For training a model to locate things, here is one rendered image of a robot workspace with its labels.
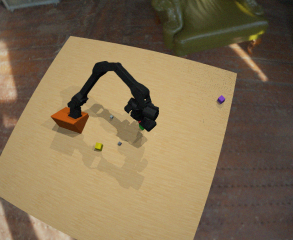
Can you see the small purple block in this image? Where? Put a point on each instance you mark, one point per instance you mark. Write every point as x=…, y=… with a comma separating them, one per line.
x=221, y=99

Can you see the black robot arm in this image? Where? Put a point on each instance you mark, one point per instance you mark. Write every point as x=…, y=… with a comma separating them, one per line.
x=138, y=90

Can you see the yellow cube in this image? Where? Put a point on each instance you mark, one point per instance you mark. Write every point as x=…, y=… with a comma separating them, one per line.
x=99, y=146

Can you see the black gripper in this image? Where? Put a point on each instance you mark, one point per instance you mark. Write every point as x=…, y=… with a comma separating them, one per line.
x=146, y=123

